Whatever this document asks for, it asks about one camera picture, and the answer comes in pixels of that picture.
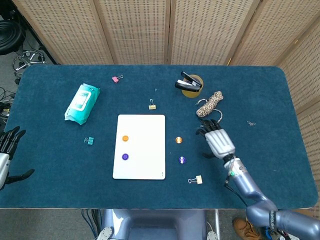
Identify woven wooden folding screen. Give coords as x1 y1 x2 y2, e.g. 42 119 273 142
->
11 0 320 161

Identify beige braided rope bundle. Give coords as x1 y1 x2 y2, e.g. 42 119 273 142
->
195 90 224 125

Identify white rectangular board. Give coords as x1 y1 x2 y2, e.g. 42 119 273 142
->
112 114 166 180

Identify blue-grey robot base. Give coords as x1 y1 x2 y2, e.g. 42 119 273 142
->
96 208 208 240

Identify large gold binder clip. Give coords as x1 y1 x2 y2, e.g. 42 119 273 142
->
187 175 204 186

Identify black stapler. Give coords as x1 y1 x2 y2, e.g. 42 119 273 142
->
174 71 203 93

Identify green wet wipes pack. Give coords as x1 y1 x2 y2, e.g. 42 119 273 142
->
64 83 101 126

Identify tangled floor cables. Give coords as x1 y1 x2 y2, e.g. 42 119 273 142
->
0 86 16 126

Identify brown leather shoe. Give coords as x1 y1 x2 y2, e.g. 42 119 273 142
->
232 217 262 240

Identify black coiled hose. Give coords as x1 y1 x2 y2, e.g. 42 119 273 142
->
0 19 26 55

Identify yellow tape roll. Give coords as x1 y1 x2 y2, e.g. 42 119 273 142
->
181 73 204 98

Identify chrome chair base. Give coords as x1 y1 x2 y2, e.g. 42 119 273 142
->
12 48 47 76

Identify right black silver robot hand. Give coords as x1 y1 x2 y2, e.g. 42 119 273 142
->
195 118 236 160

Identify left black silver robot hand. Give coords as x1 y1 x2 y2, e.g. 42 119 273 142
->
0 126 36 191

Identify black cables under table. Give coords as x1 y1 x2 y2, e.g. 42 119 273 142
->
81 209 102 238

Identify dark blue table mat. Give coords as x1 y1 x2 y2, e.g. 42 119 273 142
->
0 64 312 210

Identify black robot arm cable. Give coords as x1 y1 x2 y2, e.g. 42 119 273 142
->
223 176 248 208

